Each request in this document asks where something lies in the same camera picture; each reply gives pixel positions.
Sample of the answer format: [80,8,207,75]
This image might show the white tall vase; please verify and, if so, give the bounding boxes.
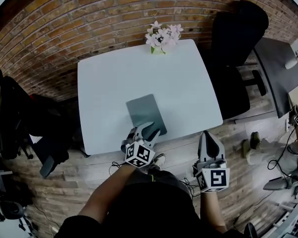
[285,58,298,70]

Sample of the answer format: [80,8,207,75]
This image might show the grey notebook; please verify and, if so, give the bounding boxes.
[126,94,168,136]

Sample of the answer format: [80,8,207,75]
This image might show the pink flowers in small pot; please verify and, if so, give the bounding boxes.
[145,20,184,56]

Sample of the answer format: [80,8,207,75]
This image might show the grey round chair base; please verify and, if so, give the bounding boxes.
[263,177,293,191]

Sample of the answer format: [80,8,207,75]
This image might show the black floor cable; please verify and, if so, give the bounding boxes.
[180,177,201,198]

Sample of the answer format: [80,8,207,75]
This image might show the dark grey low platform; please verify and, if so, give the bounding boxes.
[253,37,298,119]

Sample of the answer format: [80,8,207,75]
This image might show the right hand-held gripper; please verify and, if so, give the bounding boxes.
[192,130,231,193]

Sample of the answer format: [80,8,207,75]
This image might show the person's left forearm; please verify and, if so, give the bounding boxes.
[78,164,137,224]

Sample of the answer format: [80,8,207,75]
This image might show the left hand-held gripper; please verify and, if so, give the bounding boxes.
[121,121,161,168]

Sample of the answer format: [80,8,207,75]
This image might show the person's right forearm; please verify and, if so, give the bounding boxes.
[200,191,228,234]

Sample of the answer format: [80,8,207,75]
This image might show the black office chair with headrest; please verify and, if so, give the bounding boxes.
[0,69,74,178]

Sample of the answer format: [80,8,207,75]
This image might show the white square table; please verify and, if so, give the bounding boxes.
[76,39,224,156]

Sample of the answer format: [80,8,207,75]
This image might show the person's right shoe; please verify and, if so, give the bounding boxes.
[152,153,166,170]

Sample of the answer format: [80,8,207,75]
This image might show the black high-back office chair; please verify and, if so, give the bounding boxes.
[201,0,269,120]

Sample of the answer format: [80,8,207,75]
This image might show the person's black clothed torso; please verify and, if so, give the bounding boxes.
[54,169,246,238]

